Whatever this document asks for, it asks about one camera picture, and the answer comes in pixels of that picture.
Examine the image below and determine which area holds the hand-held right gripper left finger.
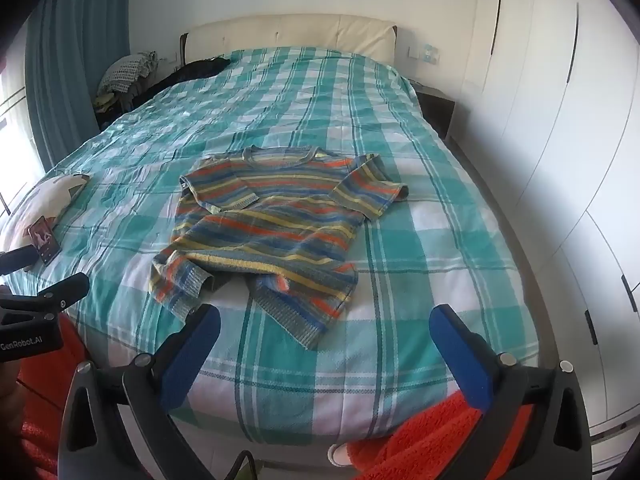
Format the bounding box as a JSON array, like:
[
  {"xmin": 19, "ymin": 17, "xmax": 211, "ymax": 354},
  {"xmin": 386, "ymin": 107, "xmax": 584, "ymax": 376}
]
[{"xmin": 57, "ymin": 304, "xmax": 222, "ymax": 480}]

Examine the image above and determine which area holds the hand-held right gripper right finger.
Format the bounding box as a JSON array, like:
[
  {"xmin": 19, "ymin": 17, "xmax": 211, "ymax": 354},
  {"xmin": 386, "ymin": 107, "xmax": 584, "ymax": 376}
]
[{"xmin": 429, "ymin": 304, "xmax": 593, "ymax": 480}]

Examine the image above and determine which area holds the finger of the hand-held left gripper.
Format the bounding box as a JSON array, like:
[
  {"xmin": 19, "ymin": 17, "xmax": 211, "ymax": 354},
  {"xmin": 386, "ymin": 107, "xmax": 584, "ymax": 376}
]
[
  {"xmin": 0, "ymin": 272, "xmax": 91, "ymax": 313},
  {"xmin": 0, "ymin": 246, "xmax": 41, "ymax": 276}
]

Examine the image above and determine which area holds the striped knit sweater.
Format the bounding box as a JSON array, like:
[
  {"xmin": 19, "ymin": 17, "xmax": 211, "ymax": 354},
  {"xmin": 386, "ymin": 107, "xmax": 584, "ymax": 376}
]
[{"xmin": 150, "ymin": 145, "xmax": 411, "ymax": 351}]

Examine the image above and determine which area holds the pile of folded clothes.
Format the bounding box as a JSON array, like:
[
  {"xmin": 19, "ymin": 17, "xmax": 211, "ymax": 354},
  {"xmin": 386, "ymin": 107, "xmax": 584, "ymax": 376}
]
[{"xmin": 94, "ymin": 51, "xmax": 161, "ymax": 112}]

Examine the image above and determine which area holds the dark red smartphone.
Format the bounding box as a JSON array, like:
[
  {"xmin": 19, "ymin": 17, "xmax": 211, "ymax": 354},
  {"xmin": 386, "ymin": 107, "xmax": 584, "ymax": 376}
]
[{"xmin": 27, "ymin": 215, "xmax": 62, "ymax": 265}]

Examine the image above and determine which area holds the white pillow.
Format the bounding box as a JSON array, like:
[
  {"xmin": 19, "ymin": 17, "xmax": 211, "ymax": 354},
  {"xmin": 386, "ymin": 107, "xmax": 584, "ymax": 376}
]
[{"xmin": 0, "ymin": 172, "xmax": 92, "ymax": 267}]

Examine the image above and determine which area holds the person in red clothing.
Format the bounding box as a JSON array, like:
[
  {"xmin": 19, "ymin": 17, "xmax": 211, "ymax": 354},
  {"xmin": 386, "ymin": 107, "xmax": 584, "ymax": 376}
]
[{"xmin": 15, "ymin": 327, "xmax": 535, "ymax": 480}]

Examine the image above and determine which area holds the bed with teal plaid cover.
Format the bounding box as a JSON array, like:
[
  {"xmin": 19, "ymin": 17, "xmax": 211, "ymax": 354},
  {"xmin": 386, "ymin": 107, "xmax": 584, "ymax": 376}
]
[{"xmin": 0, "ymin": 47, "xmax": 540, "ymax": 447}]

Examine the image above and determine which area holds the window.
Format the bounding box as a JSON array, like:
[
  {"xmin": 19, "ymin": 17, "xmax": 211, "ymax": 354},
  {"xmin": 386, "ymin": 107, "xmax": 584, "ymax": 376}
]
[{"xmin": 0, "ymin": 65, "xmax": 45, "ymax": 221}]

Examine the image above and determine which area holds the teal curtain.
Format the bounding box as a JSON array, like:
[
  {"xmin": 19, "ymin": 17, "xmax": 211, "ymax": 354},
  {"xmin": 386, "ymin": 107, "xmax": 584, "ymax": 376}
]
[{"xmin": 24, "ymin": 0, "xmax": 134, "ymax": 172}]

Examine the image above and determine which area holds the white wardrobe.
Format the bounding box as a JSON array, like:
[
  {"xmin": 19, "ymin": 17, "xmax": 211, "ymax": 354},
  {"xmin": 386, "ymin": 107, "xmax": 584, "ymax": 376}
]
[{"xmin": 459, "ymin": 0, "xmax": 640, "ymax": 443}]

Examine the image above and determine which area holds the dark nightstand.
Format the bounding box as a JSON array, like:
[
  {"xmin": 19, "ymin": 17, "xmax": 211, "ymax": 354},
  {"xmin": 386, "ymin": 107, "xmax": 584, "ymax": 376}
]
[{"xmin": 412, "ymin": 82, "xmax": 457, "ymax": 139}]

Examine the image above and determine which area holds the black garment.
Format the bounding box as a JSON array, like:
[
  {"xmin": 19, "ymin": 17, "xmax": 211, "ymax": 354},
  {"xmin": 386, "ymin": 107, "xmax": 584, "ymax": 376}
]
[{"xmin": 125, "ymin": 57, "xmax": 232, "ymax": 107}]

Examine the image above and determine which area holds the cream padded headboard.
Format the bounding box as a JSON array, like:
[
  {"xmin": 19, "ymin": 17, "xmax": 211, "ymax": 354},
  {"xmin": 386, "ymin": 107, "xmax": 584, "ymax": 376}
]
[{"xmin": 179, "ymin": 15, "xmax": 398, "ymax": 67}]

